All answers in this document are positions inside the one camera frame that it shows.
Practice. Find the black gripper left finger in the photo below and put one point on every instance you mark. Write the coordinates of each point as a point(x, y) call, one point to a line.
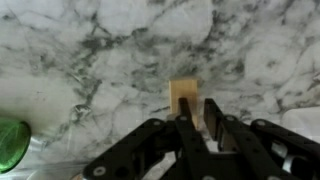
point(143, 148)

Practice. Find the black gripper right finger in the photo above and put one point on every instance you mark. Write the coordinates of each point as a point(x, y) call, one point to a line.
point(270, 152)

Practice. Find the small wooden block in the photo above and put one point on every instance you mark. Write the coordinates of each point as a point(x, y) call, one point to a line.
point(184, 88)

